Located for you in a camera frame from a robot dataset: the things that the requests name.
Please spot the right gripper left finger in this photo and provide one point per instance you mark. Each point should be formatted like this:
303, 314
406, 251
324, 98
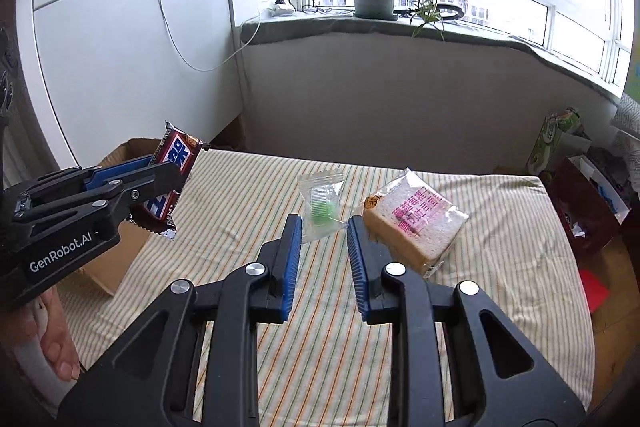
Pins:
149, 375

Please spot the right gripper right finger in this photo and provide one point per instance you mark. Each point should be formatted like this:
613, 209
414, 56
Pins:
457, 358

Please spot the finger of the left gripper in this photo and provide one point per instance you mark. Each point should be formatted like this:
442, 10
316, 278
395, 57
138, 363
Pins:
72, 181
79, 200

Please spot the large snickers bar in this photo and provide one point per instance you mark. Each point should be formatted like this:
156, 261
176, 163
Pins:
154, 203

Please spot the packaged toast bread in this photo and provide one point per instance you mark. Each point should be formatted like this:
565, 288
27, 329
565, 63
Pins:
416, 223

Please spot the person's left hand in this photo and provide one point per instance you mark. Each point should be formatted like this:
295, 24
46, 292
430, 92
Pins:
19, 327

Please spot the brown cardboard box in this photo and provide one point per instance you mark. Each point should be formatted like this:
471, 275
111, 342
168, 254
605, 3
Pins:
107, 271

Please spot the white cabinet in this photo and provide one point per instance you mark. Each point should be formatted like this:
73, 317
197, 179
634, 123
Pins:
100, 72

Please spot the striped table cloth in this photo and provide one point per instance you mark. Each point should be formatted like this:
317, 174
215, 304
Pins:
324, 366

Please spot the dark red box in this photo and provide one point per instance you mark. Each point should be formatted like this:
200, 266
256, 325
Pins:
588, 221

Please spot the clear green candy packet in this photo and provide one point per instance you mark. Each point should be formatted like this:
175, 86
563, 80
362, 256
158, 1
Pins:
321, 192

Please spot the green paper bag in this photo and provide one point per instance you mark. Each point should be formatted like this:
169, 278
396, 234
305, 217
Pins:
568, 121

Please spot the small trailing plant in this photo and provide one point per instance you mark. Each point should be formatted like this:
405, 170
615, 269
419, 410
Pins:
431, 14

